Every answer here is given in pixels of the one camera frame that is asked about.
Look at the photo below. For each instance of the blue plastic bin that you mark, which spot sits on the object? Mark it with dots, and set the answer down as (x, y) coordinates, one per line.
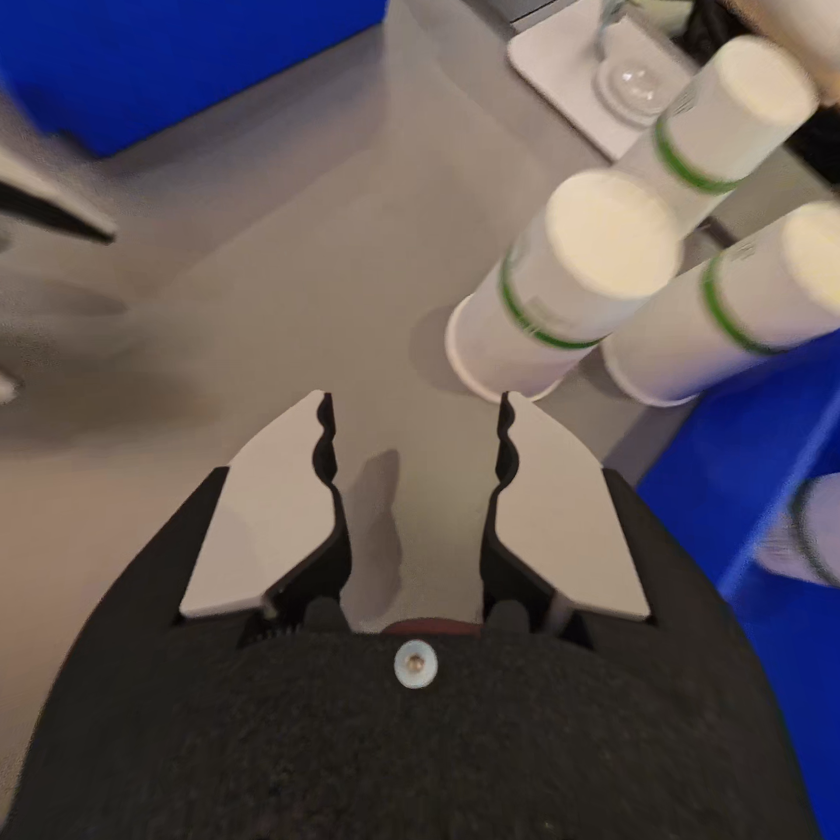
(735, 472)
(197, 65)

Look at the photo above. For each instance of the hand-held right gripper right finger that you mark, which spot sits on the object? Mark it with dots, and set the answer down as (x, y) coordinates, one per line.
(564, 531)

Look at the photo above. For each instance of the white sign stand base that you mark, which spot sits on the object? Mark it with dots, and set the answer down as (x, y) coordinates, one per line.
(558, 72)

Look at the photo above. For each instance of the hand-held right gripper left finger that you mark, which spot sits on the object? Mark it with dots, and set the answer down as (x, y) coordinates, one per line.
(269, 525)

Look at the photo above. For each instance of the white paper cup green band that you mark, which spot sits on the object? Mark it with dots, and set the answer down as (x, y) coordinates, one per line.
(590, 249)
(722, 328)
(722, 124)
(814, 525)

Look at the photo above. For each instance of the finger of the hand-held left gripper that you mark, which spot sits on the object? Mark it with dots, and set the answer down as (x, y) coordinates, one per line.
(6, 388)
(39, 187)

